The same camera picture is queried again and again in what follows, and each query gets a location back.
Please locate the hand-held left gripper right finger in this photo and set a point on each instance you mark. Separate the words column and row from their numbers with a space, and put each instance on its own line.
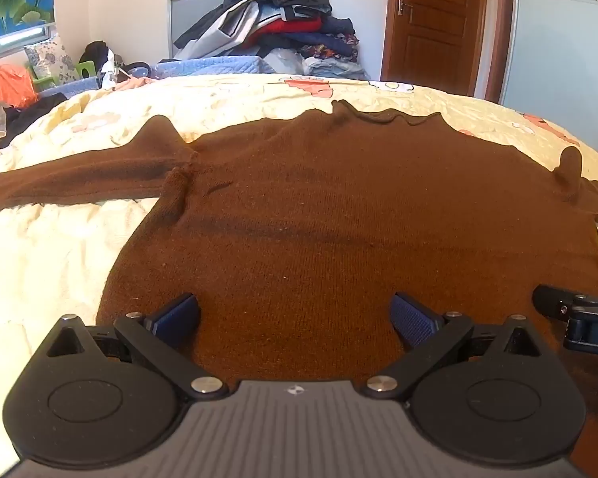
column 412, row 318

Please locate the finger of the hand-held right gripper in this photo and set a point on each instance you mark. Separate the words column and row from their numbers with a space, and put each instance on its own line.
column 553, row 301

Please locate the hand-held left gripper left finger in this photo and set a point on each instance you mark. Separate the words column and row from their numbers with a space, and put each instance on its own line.
column 177, row 316

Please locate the brown knitted sweater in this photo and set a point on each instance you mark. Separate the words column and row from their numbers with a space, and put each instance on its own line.
column 299, row 209

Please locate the dark clothes heap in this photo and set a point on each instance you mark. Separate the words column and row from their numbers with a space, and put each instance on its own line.
column 25, row 114

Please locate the pile of mixed clothes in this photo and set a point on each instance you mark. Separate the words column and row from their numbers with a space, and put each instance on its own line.
column 279, row 25

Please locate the yellow printed blanket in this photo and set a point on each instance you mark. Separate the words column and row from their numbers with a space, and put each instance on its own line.
column 55, row 239

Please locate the white sliding wardrobe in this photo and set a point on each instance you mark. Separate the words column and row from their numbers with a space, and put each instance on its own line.
column 553, row 50

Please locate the blue quilted mat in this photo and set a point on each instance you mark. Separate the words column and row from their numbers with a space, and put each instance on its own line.
column 204, row 65

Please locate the white plastic bag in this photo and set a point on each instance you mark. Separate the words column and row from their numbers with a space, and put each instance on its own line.
column 108, row 72

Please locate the green plastic stool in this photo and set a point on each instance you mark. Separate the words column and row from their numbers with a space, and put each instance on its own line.
column 85, row 67

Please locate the orange plastic bag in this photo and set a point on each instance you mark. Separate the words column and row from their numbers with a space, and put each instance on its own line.
column 7, row 87

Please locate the floral patterned pillow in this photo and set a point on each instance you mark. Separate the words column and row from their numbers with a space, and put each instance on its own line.
column 50, row 57

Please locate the brown wooden door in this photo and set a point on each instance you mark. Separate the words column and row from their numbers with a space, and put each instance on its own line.
column 428, row 25

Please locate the grey framed panel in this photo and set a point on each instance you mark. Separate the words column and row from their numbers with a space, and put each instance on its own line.
column 189, row 15

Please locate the silver window frame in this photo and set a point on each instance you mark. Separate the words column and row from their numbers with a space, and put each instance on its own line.
column 10, row 44

